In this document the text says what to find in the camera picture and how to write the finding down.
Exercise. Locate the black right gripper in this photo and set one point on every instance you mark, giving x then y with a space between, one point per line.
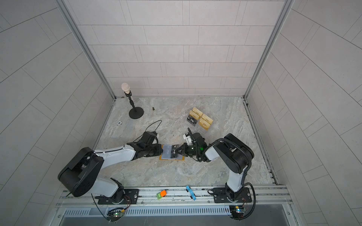
185 148

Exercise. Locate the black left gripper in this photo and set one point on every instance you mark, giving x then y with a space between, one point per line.
159 149

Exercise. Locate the black VIP card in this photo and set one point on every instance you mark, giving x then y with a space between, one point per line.
174 153
192 120

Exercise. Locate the yellow leather card holder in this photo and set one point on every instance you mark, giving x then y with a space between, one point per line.
170 154

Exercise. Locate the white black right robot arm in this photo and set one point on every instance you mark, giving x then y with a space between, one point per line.
236 155

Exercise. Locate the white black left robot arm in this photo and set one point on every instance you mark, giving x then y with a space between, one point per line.
81 174

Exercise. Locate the gold VIP card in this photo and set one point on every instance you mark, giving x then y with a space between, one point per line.
194 115
207 119
197 111
204 124

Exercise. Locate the clear acrylic card display stand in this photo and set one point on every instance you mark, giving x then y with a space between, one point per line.
198 128

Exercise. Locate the black microphone stand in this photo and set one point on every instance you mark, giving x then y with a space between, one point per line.
135 112

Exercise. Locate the green orange connector block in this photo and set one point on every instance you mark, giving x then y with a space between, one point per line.
161 194

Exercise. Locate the left green circuit board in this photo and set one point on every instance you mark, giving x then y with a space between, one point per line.
115 214

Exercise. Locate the green circuit board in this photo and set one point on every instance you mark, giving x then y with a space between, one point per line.
115 214
237 212

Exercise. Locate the right green circuit board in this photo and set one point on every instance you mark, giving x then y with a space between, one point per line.
237 212

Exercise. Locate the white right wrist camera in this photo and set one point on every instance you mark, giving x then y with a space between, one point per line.
188 139

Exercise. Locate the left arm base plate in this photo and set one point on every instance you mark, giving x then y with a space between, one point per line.
123 197

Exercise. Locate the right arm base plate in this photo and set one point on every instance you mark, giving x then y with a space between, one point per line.
226 195

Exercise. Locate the aluminium front rail frame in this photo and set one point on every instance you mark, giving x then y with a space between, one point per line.
179 201

